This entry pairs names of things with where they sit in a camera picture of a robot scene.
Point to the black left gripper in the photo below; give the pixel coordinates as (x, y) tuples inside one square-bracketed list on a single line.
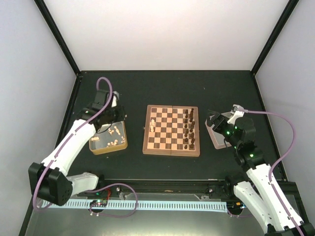
[(122, 116)]

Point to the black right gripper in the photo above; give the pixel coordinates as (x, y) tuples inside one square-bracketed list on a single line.
[(217, 117)]

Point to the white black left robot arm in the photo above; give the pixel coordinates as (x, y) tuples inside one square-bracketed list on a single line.
[(101, 125)]

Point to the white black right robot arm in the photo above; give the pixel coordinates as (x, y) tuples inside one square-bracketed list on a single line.
[(257, 188)]

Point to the dark chess rook far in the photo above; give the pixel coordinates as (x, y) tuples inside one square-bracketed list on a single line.
[(191, 112)]

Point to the wooden chess board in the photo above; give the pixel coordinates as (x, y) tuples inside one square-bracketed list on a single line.
[(168, 136)]

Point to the small electronics board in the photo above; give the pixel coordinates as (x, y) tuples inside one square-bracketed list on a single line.
[(98, 203)]

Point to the yellow tin box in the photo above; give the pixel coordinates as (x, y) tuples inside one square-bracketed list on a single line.
[(109, 138)]

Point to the clear plastic tray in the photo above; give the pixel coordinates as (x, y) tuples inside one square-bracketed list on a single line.
[(219, 139)]

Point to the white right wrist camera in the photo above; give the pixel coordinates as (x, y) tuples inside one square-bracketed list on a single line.
[(236, 112)]

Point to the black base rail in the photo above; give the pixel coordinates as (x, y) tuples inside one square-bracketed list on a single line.
[(214, 188)]

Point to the white slotted cable duct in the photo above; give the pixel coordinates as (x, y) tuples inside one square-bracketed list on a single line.
[(147, 205)]

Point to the black frame post left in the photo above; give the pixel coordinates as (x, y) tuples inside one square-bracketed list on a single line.
[(41, 5)]

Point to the black frame post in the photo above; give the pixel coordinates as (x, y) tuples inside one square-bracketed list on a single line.
[(41, 5), (280, 24)]

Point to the black frame post right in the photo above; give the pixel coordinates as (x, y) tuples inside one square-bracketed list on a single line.
[(280, 24)]

